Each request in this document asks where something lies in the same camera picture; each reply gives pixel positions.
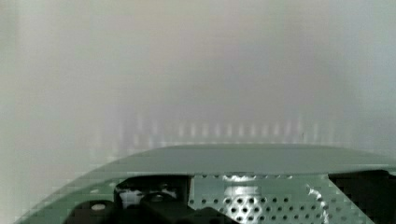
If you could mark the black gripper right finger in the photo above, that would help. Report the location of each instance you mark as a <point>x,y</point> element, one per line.
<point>374,192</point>

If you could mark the green plastic strainer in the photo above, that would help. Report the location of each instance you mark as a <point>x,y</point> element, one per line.
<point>252,184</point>

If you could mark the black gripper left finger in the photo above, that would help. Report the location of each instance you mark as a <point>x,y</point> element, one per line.
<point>151,199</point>

